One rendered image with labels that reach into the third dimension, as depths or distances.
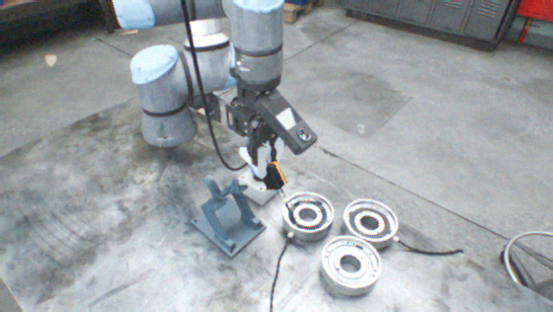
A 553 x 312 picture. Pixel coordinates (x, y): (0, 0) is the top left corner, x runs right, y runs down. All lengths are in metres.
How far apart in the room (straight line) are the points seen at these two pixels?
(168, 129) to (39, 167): 0.33
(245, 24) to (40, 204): 0.64
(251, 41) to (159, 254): 0.45
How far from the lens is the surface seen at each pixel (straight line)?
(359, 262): 0.69
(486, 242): 1.98
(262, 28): 0.50
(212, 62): 0.91
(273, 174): 0.65
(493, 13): 3.77
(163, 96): 0.92
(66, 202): 0.92
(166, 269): 0.72
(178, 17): 0.58
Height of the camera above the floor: 1.39
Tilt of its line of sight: 40 degrees down
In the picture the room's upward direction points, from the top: straight up
